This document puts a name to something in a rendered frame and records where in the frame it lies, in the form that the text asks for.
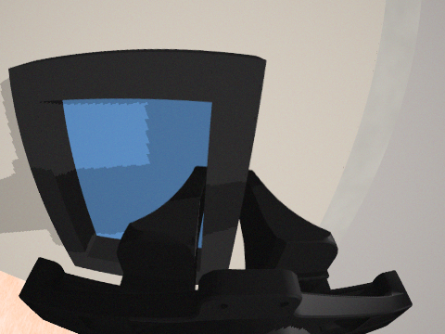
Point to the black picture frame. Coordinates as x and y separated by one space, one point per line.
100 164

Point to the grey flat board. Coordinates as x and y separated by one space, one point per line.
321 57

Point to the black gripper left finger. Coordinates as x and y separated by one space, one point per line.
158 253

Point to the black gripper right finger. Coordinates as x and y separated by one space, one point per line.
276 237

